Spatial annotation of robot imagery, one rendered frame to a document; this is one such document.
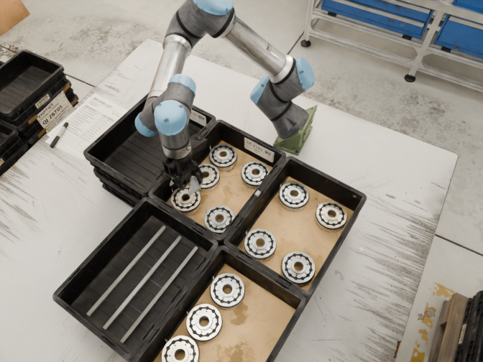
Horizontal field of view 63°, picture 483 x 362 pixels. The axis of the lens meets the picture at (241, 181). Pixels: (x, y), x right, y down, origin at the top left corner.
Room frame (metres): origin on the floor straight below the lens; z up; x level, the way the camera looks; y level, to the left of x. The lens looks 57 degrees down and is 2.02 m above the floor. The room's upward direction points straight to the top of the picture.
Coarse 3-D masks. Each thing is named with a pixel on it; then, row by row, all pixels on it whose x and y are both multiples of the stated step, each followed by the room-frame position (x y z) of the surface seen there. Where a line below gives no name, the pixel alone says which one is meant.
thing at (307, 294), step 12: (312, 168) 0.75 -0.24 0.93; (336, 180) 0.70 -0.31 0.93; (264, 192) 0.66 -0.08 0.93; (360, 192) 0.66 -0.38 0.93; (252, 204) 0.62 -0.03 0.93; (360, 204) 0.61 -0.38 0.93; (348, 228) 0.53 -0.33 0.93; (228, 240) 0.49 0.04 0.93; (240, 252) 0.45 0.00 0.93; (324, 264) 0.41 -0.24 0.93; (276, 276) 0.38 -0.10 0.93; (300, 288) 0.35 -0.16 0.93; (312, 288) 0.35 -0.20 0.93
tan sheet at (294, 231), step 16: (272, 208) 0.66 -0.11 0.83; (304, 208) 0.66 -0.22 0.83; (256, 224) 0.60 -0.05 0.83; (272, 224) 0.60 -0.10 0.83; (288, 224) 0.59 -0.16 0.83; (304, 224) 0.59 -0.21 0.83; (288, 240) 0.54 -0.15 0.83; (304, 240) 0.54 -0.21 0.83; (320, 240) 0.54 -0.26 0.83; (336, 240) 0.54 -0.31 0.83; (272, 256) 0.48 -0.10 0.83; (320, 256) 0.48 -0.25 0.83; (304, 288) 0.38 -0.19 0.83
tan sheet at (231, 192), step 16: (208, 160) 0.86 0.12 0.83; (240, 160) 0.86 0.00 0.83; (256, 160) 0.86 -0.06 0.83; (224, 176) 0.79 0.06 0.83; (240, 176) 0.79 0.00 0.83; (208, 192) 0.72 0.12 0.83; (224, 192) 0.72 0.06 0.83; (240, 192) 0.72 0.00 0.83; (208, 208) 0.66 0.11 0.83; (240, 208) 0.66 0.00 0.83
